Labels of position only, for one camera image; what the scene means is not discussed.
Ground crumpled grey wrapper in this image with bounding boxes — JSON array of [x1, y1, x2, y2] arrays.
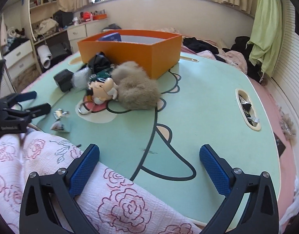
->
[[51, 121, 71, 133]]

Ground light green curtain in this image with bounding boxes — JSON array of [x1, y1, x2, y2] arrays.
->
[[247, 0, 282, 78]]

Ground black textured case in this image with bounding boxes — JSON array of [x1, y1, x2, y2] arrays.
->
[[54, 69, 74, 92]]

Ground white cloth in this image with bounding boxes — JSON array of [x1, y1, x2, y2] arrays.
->
[[280, 178, 299, 234]]

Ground white drawer cabinet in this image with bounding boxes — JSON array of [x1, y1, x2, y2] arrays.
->
[[67, 24, 88, 47]]

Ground green black toy car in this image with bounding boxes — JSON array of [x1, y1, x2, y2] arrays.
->
[[91, 69, 114, 81]]

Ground white paper roll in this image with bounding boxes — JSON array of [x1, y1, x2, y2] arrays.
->
[[37, 45, 53, 69]]

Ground black shiny cloth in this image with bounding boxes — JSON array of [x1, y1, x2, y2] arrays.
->
[[87, 52, 112, 75]]

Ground green cartoon desktop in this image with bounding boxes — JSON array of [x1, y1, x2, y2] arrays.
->
[[20, 51, 281, 227]]

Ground white bookshelf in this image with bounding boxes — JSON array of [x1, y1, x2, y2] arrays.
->
[[29, 0, 58, 39]]

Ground black backpack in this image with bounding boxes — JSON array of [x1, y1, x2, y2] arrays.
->
[[53, 11, 73, 27]]

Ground beige fur pompom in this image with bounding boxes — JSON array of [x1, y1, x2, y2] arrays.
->
[[112, 62, 162, 109]]

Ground pale pink blanket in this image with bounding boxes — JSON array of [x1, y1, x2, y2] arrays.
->
[[197, 50, 247, 74]]

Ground dark grey bag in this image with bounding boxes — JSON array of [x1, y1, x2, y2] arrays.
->
[[48, 43, 72, 64]]

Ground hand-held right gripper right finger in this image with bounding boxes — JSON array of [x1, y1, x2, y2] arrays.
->
[[199, 144, 279, 234]]

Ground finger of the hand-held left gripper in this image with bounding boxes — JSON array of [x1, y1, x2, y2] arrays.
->
[[7, 103, 52, 125], [0, 91, 37, 106]]

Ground white slatted wardrobe door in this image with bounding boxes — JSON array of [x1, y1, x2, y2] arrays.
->
[[269, 0, 299, 132]]

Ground brown fuzzy item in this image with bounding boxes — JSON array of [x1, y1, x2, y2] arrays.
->
[[280, 113, 296, 142]]

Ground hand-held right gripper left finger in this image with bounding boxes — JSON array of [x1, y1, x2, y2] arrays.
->
[[19, 143, 100, 234]]

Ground pink bed sheet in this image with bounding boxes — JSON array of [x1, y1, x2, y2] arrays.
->
[[247, 77, 299, 227]]

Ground grey white pompom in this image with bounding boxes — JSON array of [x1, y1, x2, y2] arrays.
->
[[71, 69, 91, 90]]

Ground black clothes pile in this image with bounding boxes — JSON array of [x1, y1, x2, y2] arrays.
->
[[231, 36, 252, 51]]

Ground person's floral pink pants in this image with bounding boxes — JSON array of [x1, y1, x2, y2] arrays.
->
[[0, 132, 201, 234]]

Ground white clothes heap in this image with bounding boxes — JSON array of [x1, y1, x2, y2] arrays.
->
[[34, 18, 60, 36]]

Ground cartoon doll keychain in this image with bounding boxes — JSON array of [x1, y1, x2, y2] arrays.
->
[[78, 77, 119, 115]]

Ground orange cardboard box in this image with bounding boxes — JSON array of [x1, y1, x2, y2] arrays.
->
[[77, 29, 183, 80]]

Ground white drawer unit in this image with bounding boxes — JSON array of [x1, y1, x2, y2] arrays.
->
[[3, 40, 40, 78]]

